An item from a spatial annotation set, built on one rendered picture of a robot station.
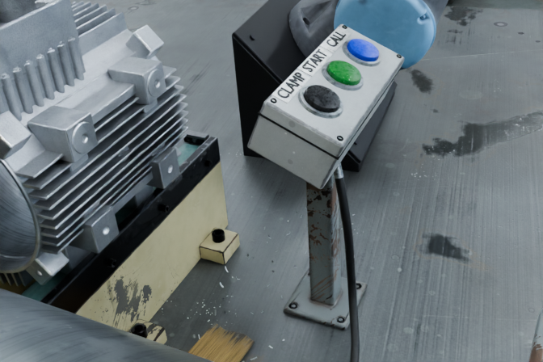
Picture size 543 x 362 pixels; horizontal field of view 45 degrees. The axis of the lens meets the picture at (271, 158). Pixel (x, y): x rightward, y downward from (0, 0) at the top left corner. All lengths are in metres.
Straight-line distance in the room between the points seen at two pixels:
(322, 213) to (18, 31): 0.31
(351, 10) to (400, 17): 0.05
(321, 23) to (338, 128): 0.45
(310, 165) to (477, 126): 0.56
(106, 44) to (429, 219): 0.44
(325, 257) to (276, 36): 0.38
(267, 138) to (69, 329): 0.30
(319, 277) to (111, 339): 0.46
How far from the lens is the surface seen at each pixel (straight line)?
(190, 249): 0.76
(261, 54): 0.88
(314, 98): 0.51
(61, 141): 0.52
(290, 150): 0.51
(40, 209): 0.53
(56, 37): 0.56
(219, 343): 0.68
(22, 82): 0.53
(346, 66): 0.56
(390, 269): 0.76
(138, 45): 0.62
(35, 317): 0.25
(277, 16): 0.97
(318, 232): 0.65
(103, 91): 0.58
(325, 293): 0.70
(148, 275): 0.69
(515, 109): 1.10
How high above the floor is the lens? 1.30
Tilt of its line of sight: 32 degrees down
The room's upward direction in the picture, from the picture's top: 4 degrees counter-clockwise
